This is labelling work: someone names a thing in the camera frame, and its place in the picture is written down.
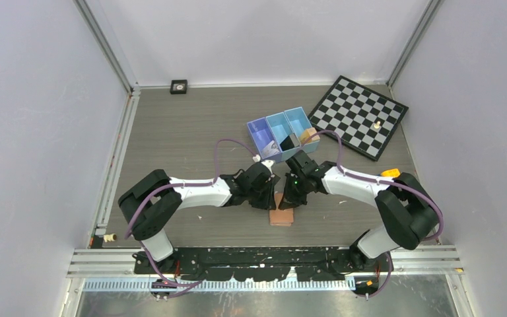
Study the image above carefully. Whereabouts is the brown leather card holder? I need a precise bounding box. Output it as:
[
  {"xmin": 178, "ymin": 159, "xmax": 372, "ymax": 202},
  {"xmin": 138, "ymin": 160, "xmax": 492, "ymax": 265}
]
[{"xmin": 269, "ymin": 208, "xmax": 294, "ymax": 227}]

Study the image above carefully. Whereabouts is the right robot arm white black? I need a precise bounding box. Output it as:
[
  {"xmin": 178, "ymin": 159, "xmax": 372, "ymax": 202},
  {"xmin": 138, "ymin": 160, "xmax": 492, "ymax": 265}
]
[{"xmin": 279, "ymin": 151, "xmax": 443, "ymax": 271}]

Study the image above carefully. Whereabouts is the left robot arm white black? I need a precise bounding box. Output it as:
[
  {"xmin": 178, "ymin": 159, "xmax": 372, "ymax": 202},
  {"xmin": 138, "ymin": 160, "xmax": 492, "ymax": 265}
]
[{"xmin": 118, "ymin": 160, "xmax": 280, "ymax": 273}]

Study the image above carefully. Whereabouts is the black card middle bin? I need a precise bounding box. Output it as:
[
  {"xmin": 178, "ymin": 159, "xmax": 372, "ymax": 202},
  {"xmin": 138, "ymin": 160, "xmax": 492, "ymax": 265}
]
[{"xmin": 279, "ymin": 134, "xmax": 300, "ymax": 152}]

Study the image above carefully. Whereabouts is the silver card purple bin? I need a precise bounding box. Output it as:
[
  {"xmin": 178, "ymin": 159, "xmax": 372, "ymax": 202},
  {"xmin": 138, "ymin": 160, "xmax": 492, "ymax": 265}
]
[{"xmin": 261, "ymin": 141, "xmax": 281, "ymax": 159}]

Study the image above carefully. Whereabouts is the tan card right bin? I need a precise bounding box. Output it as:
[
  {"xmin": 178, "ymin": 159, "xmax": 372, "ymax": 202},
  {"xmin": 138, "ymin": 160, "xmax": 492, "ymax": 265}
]
[{"xmin": 299, "ymin": 127, "xmax": 320, "ymax": 146}]

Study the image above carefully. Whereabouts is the middle light blue bin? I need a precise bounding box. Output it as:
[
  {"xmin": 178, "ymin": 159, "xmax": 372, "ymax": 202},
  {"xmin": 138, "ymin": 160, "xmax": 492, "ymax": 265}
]
[{"xmin": 266, "ymin": 112, "xmax": 300, "ymax": 162}]

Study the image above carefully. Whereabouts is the light blue bin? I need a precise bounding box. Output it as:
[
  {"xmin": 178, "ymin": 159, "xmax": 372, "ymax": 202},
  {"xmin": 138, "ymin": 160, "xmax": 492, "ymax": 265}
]
[
  {"xmin": 284, "ymin": 107, "xmax": 319, "ymax": 153},
  {"xmin": 266, "ymin": 112, "xmax": 300, "ymax": 162}
]

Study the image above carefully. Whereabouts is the purple plastic bin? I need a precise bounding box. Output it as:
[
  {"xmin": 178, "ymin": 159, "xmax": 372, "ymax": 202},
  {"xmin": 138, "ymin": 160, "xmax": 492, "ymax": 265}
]
[{"xmin": 246, "ymin": 118, "xmax": 283, "ymax": 163}]

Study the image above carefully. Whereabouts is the right light blue bin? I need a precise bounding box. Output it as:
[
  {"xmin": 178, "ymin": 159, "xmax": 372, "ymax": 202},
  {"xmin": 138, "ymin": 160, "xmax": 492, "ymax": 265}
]
[{"xmin": 284, "ymin": 107, "xmax": 319, "ymax": 153}]

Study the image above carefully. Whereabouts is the black white chessboard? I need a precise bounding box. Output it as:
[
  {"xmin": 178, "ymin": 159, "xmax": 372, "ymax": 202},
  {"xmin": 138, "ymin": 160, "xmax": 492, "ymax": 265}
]
[{"xmin": 308, "ymin": 75, "xmax": 409, "ymax": 161}]

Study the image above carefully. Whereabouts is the blue yellow toy car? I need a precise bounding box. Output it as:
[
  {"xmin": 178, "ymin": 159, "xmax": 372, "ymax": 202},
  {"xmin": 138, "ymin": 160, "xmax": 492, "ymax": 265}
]
[{"xmin": 380, "ymin": 168, "xmax": 401, "ymax": 178}]

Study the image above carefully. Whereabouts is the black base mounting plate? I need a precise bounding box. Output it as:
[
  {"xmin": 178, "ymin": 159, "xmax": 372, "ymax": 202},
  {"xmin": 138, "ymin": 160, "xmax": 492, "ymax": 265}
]
[{"xmin": 133, "ymin": 246, "xmax": 389, "ymax": 282}]

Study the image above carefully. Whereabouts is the small black square device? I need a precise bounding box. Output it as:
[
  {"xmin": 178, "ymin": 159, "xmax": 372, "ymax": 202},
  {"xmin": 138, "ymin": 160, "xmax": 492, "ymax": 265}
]
[{"xmin": 170, "ymin": 79, "xmax": 188, "ymax": 94}]

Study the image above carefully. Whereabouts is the small beige cylinder piece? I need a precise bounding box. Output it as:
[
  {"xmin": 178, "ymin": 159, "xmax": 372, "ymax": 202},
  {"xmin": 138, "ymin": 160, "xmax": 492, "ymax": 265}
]
[{"xmin": 102, "ymin": 234, "xmax": 117, "ymax": 243}]

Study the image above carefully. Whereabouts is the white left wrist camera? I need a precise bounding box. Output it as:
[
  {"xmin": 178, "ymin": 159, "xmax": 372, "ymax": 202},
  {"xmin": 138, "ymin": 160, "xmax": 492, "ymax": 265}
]
[{"xmin": 252, "ymin": 155, "xmax": 275, "ymax": 173}]

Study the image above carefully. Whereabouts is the aluminium rail frame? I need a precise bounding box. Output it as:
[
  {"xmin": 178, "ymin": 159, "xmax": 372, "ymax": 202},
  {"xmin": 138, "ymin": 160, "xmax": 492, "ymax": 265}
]
[{"xmin": 67, "ymin": 245, "xmax": 466, "ymax": 299}]

